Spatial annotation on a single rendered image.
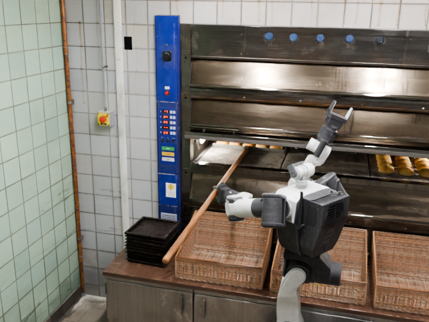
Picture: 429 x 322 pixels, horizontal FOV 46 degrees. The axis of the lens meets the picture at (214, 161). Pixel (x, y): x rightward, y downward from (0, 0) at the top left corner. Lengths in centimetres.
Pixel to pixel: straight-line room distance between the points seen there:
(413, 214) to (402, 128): 56
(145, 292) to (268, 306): 78
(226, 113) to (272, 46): 51
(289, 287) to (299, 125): 112
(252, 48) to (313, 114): 57
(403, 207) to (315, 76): 100
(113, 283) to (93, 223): 70
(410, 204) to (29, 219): 242
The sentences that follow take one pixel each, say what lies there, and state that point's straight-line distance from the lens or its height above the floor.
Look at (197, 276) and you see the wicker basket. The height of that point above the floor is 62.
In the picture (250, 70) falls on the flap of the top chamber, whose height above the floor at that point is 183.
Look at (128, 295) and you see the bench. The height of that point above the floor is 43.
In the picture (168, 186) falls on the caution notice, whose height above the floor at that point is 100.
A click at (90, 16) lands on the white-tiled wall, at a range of 357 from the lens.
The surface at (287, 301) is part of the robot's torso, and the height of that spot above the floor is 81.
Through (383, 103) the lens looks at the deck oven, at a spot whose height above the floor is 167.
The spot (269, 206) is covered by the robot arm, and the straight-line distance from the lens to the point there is 226.
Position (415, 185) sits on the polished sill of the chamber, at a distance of 337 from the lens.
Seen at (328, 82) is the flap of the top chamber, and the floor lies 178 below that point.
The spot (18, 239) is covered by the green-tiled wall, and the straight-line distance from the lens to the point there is 340.
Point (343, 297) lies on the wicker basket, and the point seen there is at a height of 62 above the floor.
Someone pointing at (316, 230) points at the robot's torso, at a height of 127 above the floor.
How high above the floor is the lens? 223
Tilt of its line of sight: 17 degrees down
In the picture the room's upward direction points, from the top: 1 degrees clockwise
